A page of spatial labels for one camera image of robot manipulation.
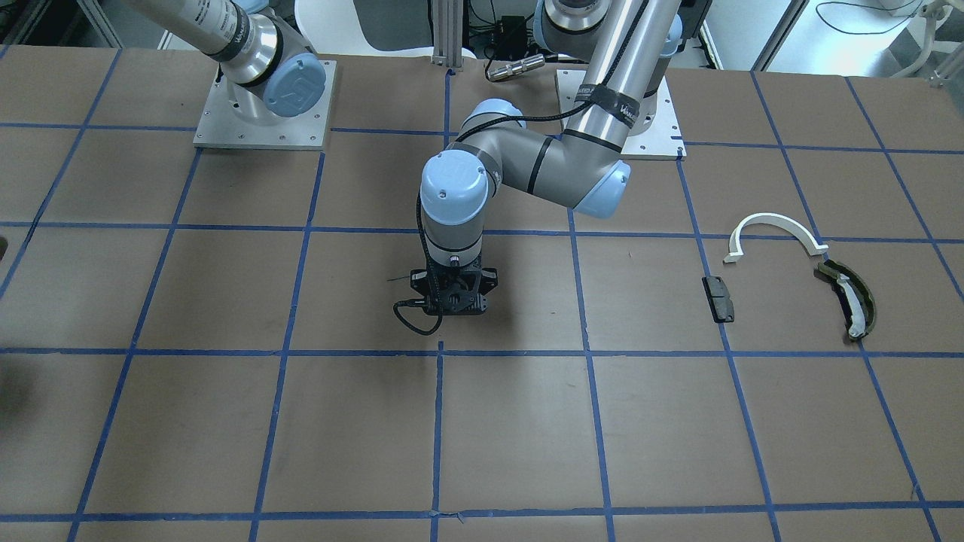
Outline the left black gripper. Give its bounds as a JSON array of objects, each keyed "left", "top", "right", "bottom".
[{"left": 410, "top": 260, "right": 499, "bottom": 316}]

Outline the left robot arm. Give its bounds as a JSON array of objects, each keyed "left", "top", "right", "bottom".
[{"left": 401, "top": 1, "right": 682, "bottom": 317}]

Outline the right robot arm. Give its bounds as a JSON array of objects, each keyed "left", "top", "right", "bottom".
[{"left": 127, "top": 1, "right": 327, "bottom": 117}]

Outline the silver cylinder connector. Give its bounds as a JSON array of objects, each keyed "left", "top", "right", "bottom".
[{"left": 485, "top": 53, "right": 545, "bottom": 83}]

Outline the black brake pad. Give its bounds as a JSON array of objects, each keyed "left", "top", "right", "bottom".
[{"left": 702, "top": 276, "right": 736, "bottom": 323}]

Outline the white curved plastic part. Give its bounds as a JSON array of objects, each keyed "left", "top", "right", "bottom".
[{"left": 722, "top": 212, "right": 829, "bottom": 264}]

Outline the dark green brake shoe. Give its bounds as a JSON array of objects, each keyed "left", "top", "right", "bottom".
[{"left": 815, "top": 260, "right": 877, "bottom": 342}]

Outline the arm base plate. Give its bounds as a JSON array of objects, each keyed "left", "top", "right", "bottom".
[
  {"left": 194, "top": 59, "right": 337, "bottom": 151},
  {"left": 557, "top": 69, "right": 686, "bottom": 160}
]

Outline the aluminium frame post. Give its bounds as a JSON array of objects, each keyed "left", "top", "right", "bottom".
[{"left": 429, "top": 0, "right": 464, "bottom": 72}]

